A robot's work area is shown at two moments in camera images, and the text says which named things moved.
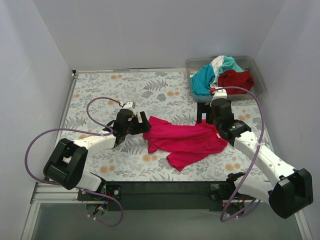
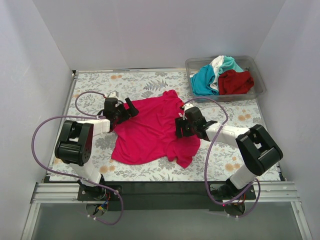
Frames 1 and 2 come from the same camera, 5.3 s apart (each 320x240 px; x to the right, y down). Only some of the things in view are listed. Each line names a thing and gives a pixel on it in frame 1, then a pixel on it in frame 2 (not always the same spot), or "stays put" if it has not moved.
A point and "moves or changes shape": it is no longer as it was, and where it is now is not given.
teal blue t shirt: [201, 82] stays put
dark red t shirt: [231, 78] stays put
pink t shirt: [185, 142] moves or changes shape
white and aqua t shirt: [220, 64] stays put
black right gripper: [210, 116] to [182, 128]
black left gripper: [136, 122] to [126, 113]
